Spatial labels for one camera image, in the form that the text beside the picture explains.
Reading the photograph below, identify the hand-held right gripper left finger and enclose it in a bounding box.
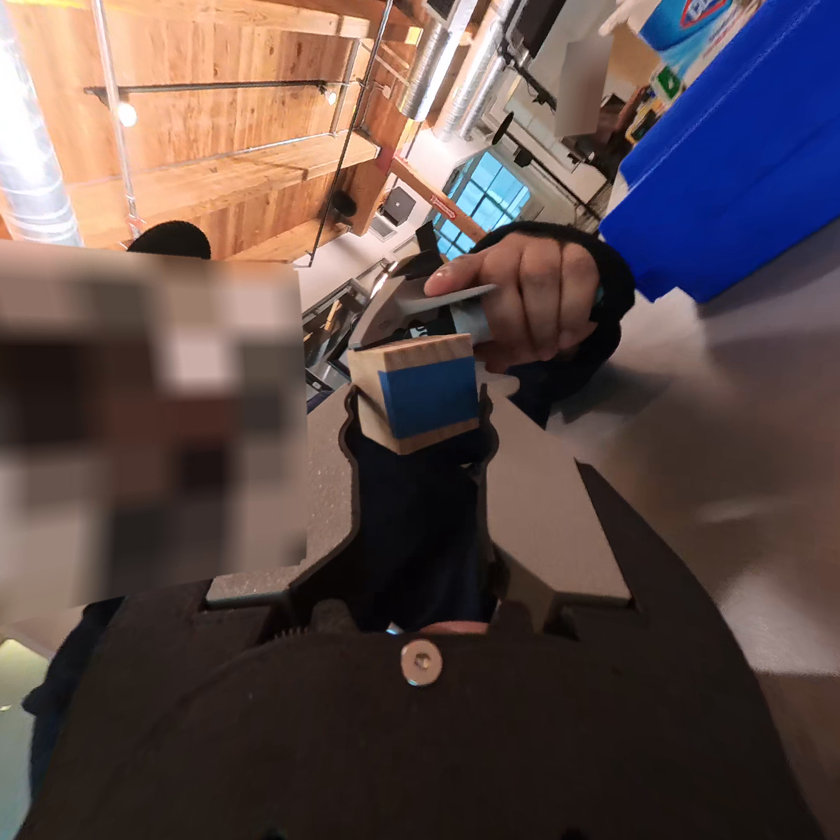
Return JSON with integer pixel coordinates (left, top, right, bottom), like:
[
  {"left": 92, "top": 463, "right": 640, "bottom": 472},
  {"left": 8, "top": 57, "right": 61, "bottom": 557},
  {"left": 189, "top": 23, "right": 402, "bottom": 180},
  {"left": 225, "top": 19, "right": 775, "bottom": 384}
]
[{"left": 205, "top": 384, "right": 362, "bottom": 605}]

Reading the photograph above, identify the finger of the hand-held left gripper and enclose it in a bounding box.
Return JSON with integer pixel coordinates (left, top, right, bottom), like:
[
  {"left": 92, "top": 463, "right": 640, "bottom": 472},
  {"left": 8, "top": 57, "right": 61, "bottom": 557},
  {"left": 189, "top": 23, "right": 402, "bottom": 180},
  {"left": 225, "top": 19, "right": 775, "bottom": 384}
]
[{"left": 348, "top": 258, "right": 435, "bottom": 349}]

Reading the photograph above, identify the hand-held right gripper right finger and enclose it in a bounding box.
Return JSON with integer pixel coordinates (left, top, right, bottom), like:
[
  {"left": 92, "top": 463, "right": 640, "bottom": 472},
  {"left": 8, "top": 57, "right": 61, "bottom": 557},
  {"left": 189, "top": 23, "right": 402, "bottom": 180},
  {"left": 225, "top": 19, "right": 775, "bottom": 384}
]
[{"left": 481, "top": 390, "right": 633, "bottom": 630}]

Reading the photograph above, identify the wooden cube with blue stripe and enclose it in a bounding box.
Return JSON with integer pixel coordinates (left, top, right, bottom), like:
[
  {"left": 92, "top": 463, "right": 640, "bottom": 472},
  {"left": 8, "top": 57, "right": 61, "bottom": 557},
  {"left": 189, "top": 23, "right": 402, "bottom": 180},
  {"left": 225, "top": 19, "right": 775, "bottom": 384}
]
[{"left": 346, "top": 332, "right": 482, "bottom": 455}]

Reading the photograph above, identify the blue plastic bin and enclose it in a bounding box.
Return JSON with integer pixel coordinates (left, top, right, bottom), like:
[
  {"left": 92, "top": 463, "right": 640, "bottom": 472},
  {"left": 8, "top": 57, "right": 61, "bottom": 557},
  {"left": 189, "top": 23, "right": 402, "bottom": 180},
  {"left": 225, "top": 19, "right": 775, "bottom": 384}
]
[{"left": 598, "top": 0, "right": 840, "bottom": 304}]

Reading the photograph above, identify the person's left hand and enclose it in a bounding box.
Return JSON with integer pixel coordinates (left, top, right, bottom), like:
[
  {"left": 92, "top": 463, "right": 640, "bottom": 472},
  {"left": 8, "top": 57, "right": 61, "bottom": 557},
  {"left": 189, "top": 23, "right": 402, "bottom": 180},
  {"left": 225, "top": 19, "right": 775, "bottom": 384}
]
[{"left": 423, "top": 230, "right": 601, "bottom": 374}]

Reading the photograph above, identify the person's navy clothed torso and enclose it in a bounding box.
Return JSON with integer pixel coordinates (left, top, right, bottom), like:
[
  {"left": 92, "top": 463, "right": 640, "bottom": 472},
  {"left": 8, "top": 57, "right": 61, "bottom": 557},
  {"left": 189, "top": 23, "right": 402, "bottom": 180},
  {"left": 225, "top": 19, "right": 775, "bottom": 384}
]
[{"left": 23, "top": 420, "right": 497, "bottom": 818}]

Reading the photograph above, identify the white disinfectant wipes canister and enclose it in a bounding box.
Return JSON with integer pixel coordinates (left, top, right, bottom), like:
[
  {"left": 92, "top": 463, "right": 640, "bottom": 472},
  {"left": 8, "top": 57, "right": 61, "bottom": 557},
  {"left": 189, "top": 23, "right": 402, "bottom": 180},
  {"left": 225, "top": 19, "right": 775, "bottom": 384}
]
[{"left": 640, "top": 0, "right": 749, "bottom": 80}]

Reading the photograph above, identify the silver ventilation duct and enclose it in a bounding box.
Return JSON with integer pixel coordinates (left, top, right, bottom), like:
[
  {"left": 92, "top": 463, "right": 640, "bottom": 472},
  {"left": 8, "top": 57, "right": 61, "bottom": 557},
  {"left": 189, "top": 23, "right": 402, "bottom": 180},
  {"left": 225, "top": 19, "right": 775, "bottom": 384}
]
[
  {"left": 434, "top": 0, "right": 522, "bottom": 143},
  {"left": 0, "top": 0, "right": 85, "bottom": 249},
  {"left": 399, "top": 0, "right": 463, "bottom": 123}
]

